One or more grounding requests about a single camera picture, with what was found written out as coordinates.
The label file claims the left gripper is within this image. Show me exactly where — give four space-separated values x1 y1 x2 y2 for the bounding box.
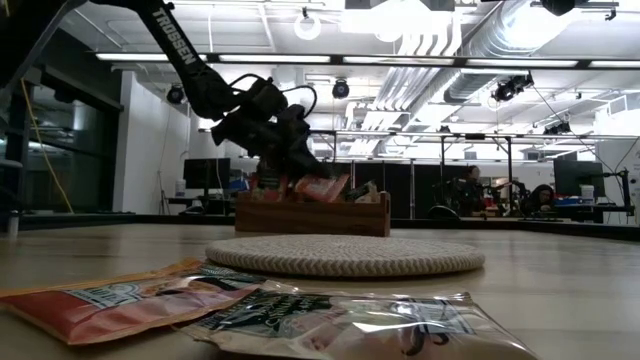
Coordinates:
209 103 333 190

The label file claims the red tea packet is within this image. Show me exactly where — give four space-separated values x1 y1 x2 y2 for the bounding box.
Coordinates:
248 172 292 203

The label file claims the orange tea packet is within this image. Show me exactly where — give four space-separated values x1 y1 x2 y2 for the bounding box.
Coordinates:
293 173 352 204
0 257 274 347

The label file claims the wooden three-compartment box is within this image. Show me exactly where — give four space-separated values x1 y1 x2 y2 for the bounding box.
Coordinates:
233 189 393 238

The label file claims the black metal rack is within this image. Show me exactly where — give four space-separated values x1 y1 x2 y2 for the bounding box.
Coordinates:
302 128 342 164

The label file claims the black computer monitor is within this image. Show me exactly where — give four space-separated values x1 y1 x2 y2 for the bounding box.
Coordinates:
182 157 232 191
552 158 607 199

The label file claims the person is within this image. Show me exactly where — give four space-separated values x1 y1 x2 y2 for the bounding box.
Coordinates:
452 164 494 218
521 183 557 218

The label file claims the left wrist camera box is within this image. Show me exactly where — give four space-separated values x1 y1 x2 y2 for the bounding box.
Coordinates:
242 77 290 121

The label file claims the round woven rope mat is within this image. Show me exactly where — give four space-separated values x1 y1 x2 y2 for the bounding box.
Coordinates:
204 234 487 279

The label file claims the white ring ceiling lamp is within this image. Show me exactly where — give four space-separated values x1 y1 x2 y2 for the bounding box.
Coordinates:
293 10 323 42

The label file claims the yellow cable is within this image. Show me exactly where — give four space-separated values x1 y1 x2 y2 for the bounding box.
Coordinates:
18 77 76 215

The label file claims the silver metal post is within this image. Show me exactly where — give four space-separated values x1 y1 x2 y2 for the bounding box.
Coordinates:
3 208 24 239

